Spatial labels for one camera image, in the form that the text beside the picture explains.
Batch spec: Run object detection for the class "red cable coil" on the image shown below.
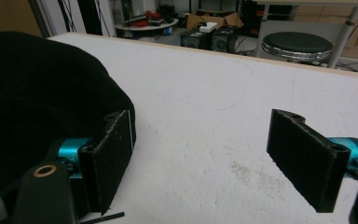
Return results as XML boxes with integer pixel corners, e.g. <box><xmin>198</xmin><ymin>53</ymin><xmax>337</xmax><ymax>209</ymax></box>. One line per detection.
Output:
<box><xmin>130</xmin><ymin>10</ymin><xmax>162</xmax><ymax>28</ymax></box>

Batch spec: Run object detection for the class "round black stool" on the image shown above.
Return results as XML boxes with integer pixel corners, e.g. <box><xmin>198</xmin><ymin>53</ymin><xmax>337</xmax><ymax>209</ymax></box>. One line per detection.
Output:
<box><xmin>261</xmin><ymin>31</ymin><xmax>335</xmax><ymax>64</ymax></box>

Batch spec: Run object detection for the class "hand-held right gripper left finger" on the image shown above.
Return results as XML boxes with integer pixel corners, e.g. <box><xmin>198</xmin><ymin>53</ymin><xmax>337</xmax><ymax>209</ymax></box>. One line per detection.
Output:
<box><xmin>56</xmin><ymin>109</ymin><xmax>134</xmax><ymax>217</ymax></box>

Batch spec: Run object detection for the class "black equipment case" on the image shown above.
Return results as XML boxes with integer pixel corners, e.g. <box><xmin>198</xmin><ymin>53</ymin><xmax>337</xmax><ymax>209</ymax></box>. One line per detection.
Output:
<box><xmin>180</xmin><ymin>30</ymin><xmax>213</xmax><ymax>50</ymax></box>
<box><xmin>211</xmin><ymin>25</ymin><xmax>240</xmax><ymax>54</ymax></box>

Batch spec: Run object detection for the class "cardboard box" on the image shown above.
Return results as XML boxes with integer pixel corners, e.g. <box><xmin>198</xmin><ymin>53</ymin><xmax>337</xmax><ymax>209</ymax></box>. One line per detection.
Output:
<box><xmin>186</xmin><ymin>10</ymin><xmax>244</xmax><ymax>32</ymax></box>

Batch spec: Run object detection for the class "black cloth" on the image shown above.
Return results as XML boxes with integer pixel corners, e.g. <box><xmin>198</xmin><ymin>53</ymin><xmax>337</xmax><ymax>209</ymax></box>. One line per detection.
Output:
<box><xmin>0</xmin><ymin>31</ymin><xmax>137</xmax><ymax>200</ymax></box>

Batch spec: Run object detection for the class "round white table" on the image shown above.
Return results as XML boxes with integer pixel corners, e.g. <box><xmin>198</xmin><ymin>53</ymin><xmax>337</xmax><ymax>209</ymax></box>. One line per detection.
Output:
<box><xmin>115</xmin><ymin>18</ymin><xmax>180</xmax><ymax>39</ymax></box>

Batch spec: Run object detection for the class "small black strip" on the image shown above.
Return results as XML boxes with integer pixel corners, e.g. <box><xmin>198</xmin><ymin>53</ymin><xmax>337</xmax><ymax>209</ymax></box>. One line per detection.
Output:
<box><xmin>79</xmin><ymin>212</ymin><xmax>126</xmax><ymax>224</ymax></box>

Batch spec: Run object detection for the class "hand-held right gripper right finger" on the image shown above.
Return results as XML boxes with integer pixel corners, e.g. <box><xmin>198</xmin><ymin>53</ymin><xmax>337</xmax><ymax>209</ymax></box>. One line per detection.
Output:
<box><xmin>266</xmin><ymin>108</ymin><xmax>358</xmax><ymax>214</ymax></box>

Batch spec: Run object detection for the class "white box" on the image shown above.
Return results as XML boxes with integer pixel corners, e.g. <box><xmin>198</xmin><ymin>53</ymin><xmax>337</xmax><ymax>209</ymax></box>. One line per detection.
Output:
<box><xmin>199</xmin><ymin>21</ymin><xmax>219</xmax><ymax>34</ymax></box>

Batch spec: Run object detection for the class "white metal table leg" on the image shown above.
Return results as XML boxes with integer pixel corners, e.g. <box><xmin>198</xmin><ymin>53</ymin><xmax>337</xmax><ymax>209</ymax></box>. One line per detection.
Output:
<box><xmin>326</xmin><ymin>6</ymin><xmax>358</xmax><ymax>69</ymax></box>

